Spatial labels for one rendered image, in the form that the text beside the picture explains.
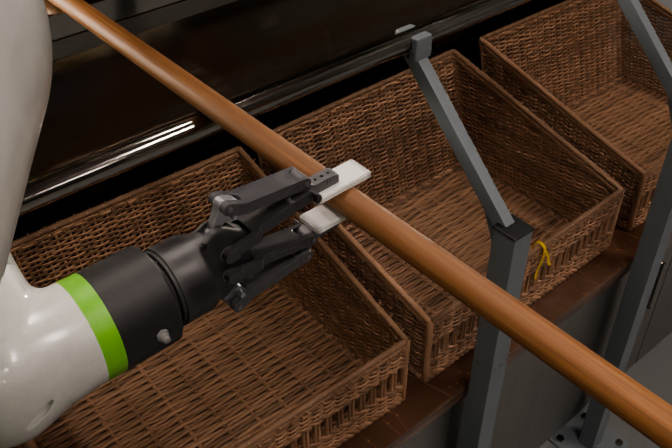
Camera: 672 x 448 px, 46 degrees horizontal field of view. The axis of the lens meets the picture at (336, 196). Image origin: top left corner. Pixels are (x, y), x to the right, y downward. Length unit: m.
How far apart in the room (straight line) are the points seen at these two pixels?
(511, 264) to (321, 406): 0.35
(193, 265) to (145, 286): 0.05
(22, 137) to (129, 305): 0.44
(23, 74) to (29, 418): 0.45
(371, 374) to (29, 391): 0.72
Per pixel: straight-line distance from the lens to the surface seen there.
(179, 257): 0.69
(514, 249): 1.15
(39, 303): 0.66
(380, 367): 1.28
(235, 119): 0.90
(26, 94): 0.23
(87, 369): 0.66
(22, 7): 0.23
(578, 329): 1.72
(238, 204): 0.70
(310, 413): 1.22
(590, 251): 1.69
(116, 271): 0.67
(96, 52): 1.33
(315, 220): 0.79
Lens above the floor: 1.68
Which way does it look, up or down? 38 degrees down
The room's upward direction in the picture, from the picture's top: straight up
